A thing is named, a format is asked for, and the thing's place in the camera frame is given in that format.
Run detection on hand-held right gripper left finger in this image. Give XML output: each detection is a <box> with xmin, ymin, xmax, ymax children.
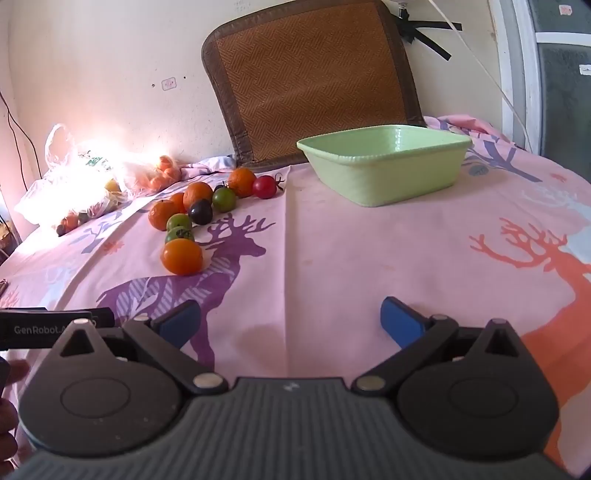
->
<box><xmin>51</xmin><ymin>300</ymin><xmax>228</xmax><ymax>394</ymax></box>

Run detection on white window frame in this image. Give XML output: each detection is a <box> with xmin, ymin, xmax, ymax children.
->
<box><xmin>489</xmin><ymin>0</ymin><xmax>591</xmax><ymax>171</ymax></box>

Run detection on black cable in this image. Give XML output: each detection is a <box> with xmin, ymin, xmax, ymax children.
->
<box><xmin>0</xmin><ymin>90</ymin><xmax>40</xmax><ymax>181</ymax></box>

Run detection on heap of small mandarins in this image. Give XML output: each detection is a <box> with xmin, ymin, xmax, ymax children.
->
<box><xmin>136</xmin><ymin>155</ymin><xmax>182</xmax><ymax>192</ymax></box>

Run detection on person's left hand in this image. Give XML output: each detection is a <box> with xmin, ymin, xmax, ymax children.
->
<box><xmin>0</xmin><ymin>359</ymin><xmax>31</xmax><ymax>464</ymax></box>

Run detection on brown woven seat cushion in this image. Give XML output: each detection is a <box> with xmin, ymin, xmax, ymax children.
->
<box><xmin>201</xmin><ymin>0</ymin><xmax>427</xmax><ymax>169</ymax></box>

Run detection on light green plastic basin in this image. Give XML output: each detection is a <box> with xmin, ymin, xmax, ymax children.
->
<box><xmin>296</xmin><ymin>124</ymin><xmax>474</xmax><ymax>208</ymax></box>

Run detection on white cable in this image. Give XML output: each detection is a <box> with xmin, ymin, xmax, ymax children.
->
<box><xmin>427</xmin><ymin>0</ymin><xmax>532</xmax><ymax>153</ymax></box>

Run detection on clear plastic bag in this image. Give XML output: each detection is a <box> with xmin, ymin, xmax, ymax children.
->
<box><xmin>117</xmin><ymin>154</ymin><xmax>183</xmax><ymax>197</ymax></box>

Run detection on pink deer print bedsheet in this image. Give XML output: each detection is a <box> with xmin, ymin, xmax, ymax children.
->
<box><xmin>0</xmin><ymin>114</ymin><xmax>591</xmax><ymax>476</ymax></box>

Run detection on red tomato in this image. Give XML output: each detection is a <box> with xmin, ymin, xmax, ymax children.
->
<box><xmin>252</xmin><ymin>175</ymin><xmax>278</xmax><ymax>200</ymax></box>

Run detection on large orange mandarin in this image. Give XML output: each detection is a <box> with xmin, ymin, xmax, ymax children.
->
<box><xmin>161</xmin><ymin>237</ymin><xmax>204</xmax><ymax>276</ymax></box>

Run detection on white plastic bag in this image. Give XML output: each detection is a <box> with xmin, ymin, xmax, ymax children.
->
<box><xmin>14</xmin><ymin>124</ymin><xmax>130</xmax><ymax>232</ymax></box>

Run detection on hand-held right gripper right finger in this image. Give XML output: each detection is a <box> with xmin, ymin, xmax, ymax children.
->
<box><xmin>352</xmin><ymin>296</ymin><xmax>529</xmax><ymax>394</ymax></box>

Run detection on dark purple tomato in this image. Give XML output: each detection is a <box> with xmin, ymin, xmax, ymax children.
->
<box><xmin>188</xmin><ymin>198</ymin><xmax>214</xmax><ymax>226</ymax></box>

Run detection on black tape strips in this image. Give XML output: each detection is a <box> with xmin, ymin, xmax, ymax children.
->
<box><xmin>390</xmin><ymin>7</ymin><xmax>462</xmax><ymax>62</ymax></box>

